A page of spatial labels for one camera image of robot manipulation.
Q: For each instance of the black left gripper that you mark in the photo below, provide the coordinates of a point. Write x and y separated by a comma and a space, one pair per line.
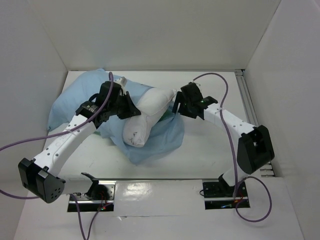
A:
131, 110

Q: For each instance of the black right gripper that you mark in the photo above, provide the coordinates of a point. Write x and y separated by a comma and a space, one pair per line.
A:
184, 105

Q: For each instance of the white pillow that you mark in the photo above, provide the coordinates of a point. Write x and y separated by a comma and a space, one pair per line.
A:
152, 105

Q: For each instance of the light blue pillowcase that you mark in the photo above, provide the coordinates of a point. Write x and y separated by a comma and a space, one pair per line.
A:
166, 136

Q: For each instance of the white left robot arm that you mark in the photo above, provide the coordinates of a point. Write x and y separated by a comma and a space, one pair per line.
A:
40, 175

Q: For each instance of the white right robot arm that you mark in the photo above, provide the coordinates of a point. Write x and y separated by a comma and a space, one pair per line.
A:
251, 146

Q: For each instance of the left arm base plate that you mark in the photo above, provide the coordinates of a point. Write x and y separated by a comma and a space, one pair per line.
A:
91, 193

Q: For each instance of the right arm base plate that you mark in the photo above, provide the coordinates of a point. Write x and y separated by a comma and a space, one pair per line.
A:
218, 195

